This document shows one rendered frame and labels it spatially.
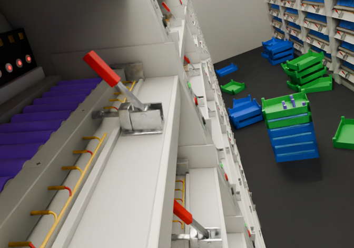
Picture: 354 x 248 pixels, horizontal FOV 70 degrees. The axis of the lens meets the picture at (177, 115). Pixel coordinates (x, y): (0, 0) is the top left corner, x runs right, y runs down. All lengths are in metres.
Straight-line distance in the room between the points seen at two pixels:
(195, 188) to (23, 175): 0.30
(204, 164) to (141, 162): 0.28
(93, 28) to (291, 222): 1.59
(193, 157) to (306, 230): 1.33
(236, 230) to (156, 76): 0.38
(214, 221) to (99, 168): 0.23
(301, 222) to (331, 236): 0.16
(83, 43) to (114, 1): 0.08
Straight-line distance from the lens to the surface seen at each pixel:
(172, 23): 0.92
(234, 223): 0.59
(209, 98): 1.17
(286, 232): 1.73
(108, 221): 0.17
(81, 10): 0.40
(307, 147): 2.07
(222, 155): 0.80
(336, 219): 1.78
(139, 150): 0.22
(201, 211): 0.41
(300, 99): 2.06
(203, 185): 0.45
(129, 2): 0.38
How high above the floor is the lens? 1.41
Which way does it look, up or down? 24 degrees down
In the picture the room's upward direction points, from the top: 24 degrees counter-clockwise
